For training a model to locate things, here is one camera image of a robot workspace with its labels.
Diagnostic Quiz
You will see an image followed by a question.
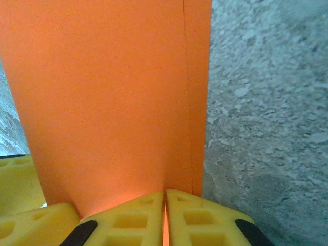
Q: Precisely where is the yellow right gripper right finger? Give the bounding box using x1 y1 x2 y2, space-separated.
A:
165 188 272 246

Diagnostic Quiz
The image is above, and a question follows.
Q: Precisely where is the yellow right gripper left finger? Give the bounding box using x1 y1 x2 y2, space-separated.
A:
60 189 165 246

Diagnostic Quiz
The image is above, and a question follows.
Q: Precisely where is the orange cloth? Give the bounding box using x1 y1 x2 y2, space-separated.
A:
0 0 213 246

